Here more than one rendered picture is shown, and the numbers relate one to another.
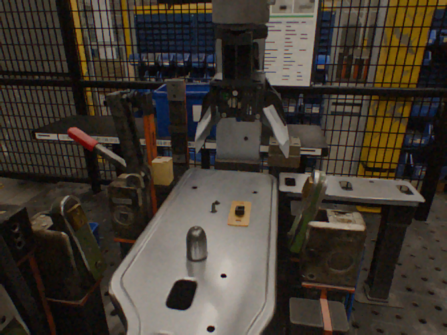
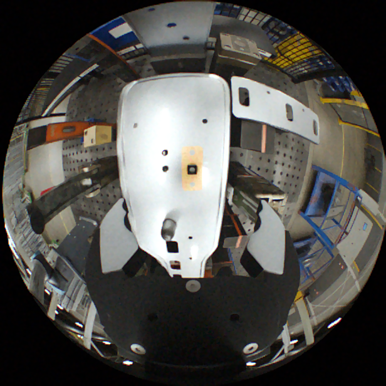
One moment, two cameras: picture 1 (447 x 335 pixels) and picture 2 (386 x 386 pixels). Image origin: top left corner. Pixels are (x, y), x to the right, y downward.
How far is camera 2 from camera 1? 0.55 m
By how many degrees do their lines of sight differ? 90
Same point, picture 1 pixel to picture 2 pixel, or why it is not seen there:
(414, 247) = not seen: hidden behind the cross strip
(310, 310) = (232, 241)
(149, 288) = (155, 246)
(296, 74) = not seen: outside the picture
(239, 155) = (179, 51)
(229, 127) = (158, 34)
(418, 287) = not seen: hidden behind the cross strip
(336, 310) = (244, 239)
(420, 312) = (280, 138)
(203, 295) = (182, 248)
